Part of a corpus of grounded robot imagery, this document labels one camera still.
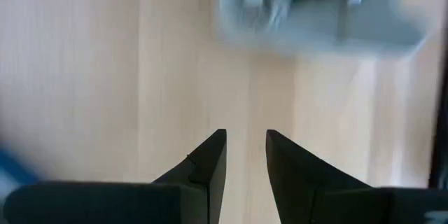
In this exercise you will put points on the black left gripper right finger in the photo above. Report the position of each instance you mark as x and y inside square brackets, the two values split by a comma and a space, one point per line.
[332, 203]

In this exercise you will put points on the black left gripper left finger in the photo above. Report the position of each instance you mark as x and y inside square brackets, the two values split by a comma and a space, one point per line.
[140, 203]

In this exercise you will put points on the blue object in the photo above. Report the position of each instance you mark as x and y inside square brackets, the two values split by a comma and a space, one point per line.
[14, 169]

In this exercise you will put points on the translucent white plastic bin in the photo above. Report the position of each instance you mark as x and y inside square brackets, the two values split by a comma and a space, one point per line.
[315, 21]

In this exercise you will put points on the black aluminium table frame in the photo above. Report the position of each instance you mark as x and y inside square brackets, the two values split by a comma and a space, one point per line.
[441, 129]

